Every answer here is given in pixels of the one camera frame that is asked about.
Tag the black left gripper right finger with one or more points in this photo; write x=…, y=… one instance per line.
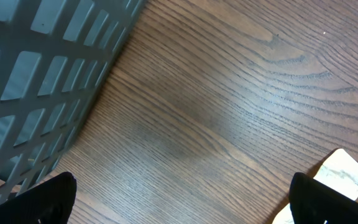
x=313, y=202

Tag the grey plastic mesh basket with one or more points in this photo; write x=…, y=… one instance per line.
x=54, y=56

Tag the brown snack bag red label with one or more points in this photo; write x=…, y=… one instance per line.
x=338, y=171

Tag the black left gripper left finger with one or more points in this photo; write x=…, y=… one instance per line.
x=50, y=202

